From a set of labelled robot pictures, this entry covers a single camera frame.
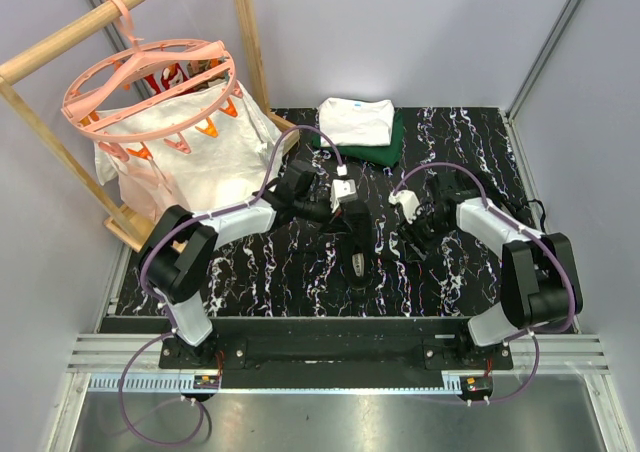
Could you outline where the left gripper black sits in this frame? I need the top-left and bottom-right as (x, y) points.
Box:
(294, 195), (353, 238)

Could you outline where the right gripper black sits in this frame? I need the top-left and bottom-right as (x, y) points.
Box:
(395, 207), (454, 264)

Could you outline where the black canvas sneaker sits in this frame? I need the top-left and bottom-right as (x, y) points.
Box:
(325, 199), (375, 294)

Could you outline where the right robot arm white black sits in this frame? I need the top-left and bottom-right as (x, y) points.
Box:
(389, 170), (584, 369)

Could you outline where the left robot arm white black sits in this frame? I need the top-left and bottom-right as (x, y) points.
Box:
(139, 161), (357, 368)

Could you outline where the folded green garment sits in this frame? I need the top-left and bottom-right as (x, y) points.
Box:
(337, 113), (404, 167)

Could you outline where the folded white t-shirt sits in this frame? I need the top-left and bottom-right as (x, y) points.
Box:
(318, 98), (395, 147)

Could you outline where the white cloth hanging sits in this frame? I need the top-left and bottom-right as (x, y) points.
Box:
(95, 93), (283, 213)

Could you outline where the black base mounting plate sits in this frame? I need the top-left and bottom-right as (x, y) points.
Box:
(159, 317), (513, 393)

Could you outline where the pink cloth hanging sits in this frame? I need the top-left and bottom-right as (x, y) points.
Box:
(118, 163), (189, 223)

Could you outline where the pink round clip hanger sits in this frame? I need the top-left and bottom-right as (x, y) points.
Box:
(62, 0), (239, 162)

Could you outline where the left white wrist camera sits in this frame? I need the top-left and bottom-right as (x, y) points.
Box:
(330, 165), (358, 213)

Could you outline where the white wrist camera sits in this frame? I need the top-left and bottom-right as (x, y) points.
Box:
(388, 190), (421, 224)
(330, 165), (358, 213)

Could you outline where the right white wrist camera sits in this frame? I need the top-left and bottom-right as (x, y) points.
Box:
(388, 190), (421, 224)

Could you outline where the wooden drying rack frame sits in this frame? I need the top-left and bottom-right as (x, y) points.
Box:
(0, 0), (301, 251)

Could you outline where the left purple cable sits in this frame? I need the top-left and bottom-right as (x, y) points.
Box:
(117, 124), (351, 448)

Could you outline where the aluminium rail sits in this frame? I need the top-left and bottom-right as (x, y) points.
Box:
(67, 328), (609, 400)

